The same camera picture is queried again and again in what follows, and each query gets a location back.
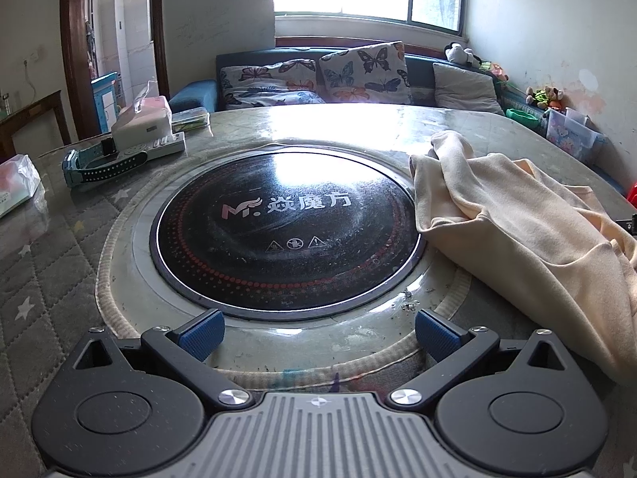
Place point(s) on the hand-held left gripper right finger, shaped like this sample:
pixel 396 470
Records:
pixel 436 334

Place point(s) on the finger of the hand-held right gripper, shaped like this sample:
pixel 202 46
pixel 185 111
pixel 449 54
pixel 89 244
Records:
pixel 630 223

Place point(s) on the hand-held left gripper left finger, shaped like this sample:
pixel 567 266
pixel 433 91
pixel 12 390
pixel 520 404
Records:
pixel 201 334

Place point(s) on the cream garment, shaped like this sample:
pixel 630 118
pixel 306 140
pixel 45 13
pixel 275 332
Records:
pixel 522 219

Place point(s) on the red plastic stool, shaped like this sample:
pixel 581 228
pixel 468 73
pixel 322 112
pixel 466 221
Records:
pixel 632 194

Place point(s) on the clear plastic storage box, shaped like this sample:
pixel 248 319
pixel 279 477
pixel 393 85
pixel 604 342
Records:
pixel 570 129

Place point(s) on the black round induction cooktop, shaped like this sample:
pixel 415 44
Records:
pixel 278 244

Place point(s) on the green plastic basin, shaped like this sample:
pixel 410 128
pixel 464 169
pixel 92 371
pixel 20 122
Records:
pixel 522 118

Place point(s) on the brown plush toy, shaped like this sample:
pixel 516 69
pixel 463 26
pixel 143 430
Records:
pixel 545 97

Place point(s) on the grey quilted star table cover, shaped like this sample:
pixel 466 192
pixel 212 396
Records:
pixel 50 269

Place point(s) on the white remote control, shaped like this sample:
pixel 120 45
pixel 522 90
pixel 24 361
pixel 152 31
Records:
pixel 166 145

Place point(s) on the colourful toys pile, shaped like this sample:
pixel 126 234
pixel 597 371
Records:
pixel 493 69

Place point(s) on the light blue smartwatch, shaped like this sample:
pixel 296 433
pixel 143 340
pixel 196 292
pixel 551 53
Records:
pixel 79 162

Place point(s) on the grey pillow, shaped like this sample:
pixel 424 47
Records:
pixel 465 87

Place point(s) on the green packet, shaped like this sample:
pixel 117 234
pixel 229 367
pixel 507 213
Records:
pixel 190 119

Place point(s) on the white tissue box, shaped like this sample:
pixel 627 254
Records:
pixel 144 125

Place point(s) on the plastic wrapped tissue pack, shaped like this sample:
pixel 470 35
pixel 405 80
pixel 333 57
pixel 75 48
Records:
pixel 17 184

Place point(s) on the blue sofa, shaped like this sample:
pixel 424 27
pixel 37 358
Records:
pixel 199 94

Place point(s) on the panda plush toy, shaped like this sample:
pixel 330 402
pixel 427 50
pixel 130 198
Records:
pixel 459 54

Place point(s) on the blue and white box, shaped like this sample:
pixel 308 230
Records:
pixel 105 102

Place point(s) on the butterfly print pillow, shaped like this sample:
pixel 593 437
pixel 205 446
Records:
pixel 271 84
pixel 366 72

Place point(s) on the dark wooden side table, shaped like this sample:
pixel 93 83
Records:
pixel 35 117

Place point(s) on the brown wooden door frame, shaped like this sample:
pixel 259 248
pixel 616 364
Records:
pixel 74 59

